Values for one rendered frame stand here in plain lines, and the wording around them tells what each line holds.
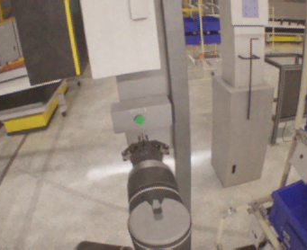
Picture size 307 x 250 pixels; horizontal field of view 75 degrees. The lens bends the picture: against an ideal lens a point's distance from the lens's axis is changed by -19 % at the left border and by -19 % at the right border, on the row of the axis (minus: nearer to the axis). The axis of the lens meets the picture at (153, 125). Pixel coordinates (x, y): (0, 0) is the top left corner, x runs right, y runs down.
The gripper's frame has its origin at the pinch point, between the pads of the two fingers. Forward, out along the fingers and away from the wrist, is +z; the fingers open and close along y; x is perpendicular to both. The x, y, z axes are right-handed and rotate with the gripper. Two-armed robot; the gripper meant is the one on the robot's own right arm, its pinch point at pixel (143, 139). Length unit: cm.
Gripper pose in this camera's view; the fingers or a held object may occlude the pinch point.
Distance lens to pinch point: 69.2
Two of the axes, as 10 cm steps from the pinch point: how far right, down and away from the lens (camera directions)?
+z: -1.3, -4.6, 8.8
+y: -9.9, 1.5, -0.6
